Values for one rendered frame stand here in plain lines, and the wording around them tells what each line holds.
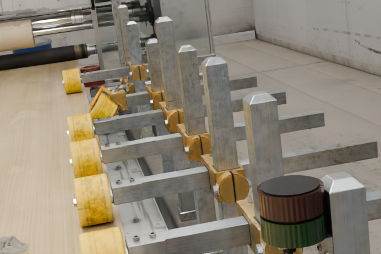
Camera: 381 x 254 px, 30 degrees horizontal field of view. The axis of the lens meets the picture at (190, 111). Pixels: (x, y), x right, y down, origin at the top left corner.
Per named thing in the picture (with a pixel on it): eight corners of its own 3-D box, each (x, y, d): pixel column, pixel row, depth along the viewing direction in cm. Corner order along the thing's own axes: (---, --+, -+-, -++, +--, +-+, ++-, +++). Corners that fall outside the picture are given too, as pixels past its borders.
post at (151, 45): (180, 208, 198) (157, 37, 187) (182, 212, 194) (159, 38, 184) (168, 210, 197) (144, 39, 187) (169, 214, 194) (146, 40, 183)
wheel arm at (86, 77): (215, 62, 247) (214, 51, 246) (217, 63, 244) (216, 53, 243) (71, 83, 239) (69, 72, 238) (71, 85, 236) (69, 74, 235)
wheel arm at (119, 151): (319, 123, 151) (318, 106, 150) (325, 127, 147) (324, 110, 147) (84, 163, 143) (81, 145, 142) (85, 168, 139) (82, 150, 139)
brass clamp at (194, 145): (204, 143, 150) (201, 119, 149) (219, 159, 137) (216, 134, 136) (176, 147, 149) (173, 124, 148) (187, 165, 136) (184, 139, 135)
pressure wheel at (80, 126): (95, 141, 161) (96, 150, 168) (89, 108, 163) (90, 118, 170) (68, 145, 160) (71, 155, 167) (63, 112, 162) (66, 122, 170)
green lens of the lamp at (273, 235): (313, 217, 69) (312, 195, 68) (338, 240, 63) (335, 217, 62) (254, 228, 68) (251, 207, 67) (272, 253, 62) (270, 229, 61)
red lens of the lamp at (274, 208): (311, 193, 68) (309, 171, 67) (335, 214, 62) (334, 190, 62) (251, 204, 67) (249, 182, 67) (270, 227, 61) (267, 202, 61)
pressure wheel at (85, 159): (95, 129, 142) (101, 158, 136) (99, 156, 147) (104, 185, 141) (65, 134, 141) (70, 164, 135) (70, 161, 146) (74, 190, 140)
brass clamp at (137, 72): (144, 73, 246) (142, 59, 245) (149, 79, 233) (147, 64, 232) (127, 76, 245) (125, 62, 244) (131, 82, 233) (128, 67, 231)
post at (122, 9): (144, 131, 269) (126, 4, 258) (145, 132, 265) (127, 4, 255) (135, 132, 268) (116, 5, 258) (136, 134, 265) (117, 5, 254)
